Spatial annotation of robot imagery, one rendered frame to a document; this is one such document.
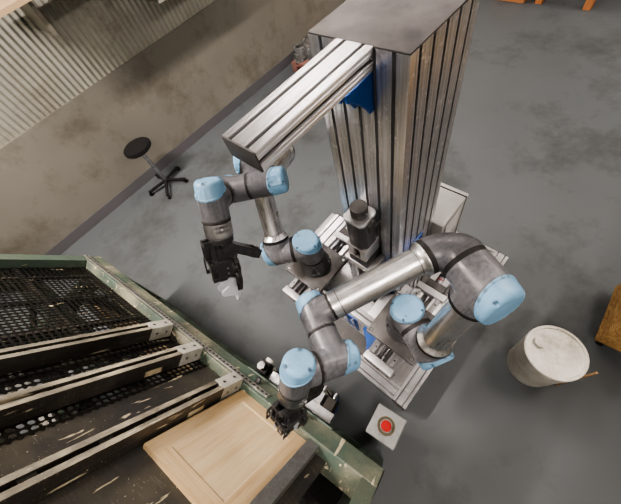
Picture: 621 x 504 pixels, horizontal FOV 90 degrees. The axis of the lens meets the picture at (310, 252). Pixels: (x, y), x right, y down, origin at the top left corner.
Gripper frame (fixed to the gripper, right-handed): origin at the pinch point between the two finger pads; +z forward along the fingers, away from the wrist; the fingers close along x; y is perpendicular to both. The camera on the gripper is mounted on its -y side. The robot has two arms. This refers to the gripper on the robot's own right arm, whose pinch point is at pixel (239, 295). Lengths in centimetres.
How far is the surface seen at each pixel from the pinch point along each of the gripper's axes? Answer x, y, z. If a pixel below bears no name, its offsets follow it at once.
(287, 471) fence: 17, 1, 64
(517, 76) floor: -117, -378, -60
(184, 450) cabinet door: -1, 28, 51
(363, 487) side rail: 32, -21, 75
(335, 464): 19, -19, 78
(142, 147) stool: -293, -14, -21
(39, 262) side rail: -148, 72, 23
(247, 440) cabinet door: 0, 8, 62
